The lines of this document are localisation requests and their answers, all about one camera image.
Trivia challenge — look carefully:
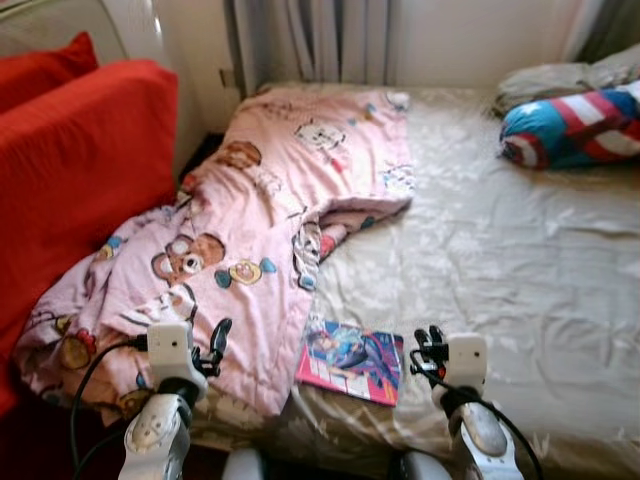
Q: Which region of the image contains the red fabric cushion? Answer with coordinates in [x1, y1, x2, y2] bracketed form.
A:
[0, 32, 99, 113]
[0, 58, 179, 421]

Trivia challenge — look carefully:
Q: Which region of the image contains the silver right robot leg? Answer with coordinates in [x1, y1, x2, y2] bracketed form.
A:
[400, 450, 446, 480]

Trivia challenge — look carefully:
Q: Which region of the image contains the silver robot leg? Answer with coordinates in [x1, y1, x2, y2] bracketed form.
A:
[222, 450, 266, 480]
[400, 450, 446, 480]

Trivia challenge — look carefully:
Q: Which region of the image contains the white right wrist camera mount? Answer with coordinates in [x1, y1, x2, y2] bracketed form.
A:
[443, 333, 489, 391]

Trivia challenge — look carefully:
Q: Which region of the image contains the beige floral bedspread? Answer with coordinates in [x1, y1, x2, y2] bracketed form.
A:
[190, 80, 640, 480]

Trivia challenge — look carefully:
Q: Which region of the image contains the star and stripes bolster pillow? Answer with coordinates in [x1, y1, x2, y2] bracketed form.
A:
[500, 82, 640, 171]

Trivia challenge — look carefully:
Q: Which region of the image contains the colourful comic magazine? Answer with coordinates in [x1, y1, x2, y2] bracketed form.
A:
[296, 318, 406, 406]

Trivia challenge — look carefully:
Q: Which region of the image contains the silver left robot leg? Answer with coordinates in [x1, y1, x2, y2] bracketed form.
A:
[222, 450, 266, 480]

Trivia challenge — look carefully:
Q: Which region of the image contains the pink cartoon print blanket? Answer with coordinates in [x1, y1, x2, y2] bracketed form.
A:
[15, 85, 416, 421]

